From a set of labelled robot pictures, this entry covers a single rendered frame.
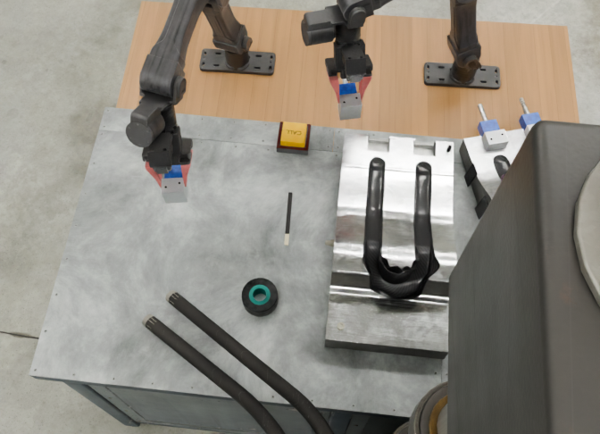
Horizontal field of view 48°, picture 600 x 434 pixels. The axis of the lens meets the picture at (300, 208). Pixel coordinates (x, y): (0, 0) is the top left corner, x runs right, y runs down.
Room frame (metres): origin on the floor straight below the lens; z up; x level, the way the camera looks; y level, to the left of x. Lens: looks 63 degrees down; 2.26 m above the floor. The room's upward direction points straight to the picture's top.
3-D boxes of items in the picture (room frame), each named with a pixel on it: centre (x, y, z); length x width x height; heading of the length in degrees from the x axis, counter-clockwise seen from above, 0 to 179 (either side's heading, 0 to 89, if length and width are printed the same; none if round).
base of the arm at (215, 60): (1.17, 0.17, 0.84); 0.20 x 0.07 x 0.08; 86
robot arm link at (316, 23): (1.01, -0.07, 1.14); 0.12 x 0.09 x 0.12; 106
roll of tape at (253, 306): (0.50, 0.09, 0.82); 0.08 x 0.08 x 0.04
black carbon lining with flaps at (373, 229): (0.64, -0.22, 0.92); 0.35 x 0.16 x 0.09; 174
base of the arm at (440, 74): (1.12, -0.43, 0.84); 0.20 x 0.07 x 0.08; 86
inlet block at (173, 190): (0.76, 0.28, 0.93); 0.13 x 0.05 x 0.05; 4
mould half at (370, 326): (0.63, -0.21, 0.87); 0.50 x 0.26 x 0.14; 174
